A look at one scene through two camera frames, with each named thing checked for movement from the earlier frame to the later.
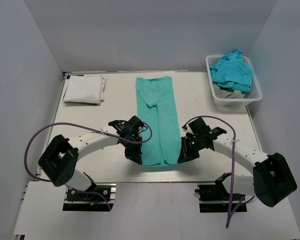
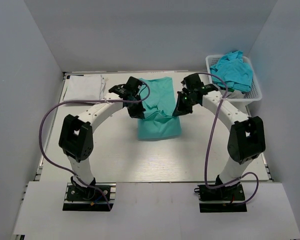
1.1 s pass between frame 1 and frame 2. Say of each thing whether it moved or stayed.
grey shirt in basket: stayed
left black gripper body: moved
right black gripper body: moved
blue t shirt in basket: stayed
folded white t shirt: stayed
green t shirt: moved
